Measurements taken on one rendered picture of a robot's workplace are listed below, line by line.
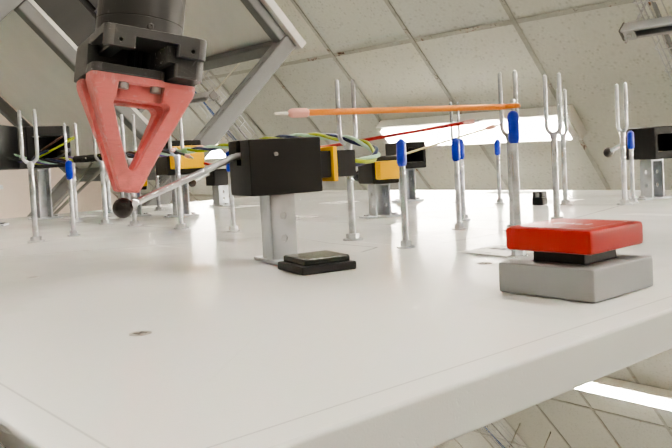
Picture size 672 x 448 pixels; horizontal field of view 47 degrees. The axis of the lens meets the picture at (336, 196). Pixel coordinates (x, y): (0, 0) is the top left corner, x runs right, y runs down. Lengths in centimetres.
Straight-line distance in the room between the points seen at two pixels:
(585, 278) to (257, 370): 17
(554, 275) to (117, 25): 29
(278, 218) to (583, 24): 295
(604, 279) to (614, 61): 315
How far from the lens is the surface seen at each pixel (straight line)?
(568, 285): 39
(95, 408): 27
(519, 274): 41
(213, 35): 197
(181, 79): 51
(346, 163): 59
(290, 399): 25
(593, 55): 354
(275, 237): 57
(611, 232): 40
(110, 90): 51
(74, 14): 162
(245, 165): 55
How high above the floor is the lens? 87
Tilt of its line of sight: 25 degrees up
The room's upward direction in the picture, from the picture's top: 35 degrees clockwise
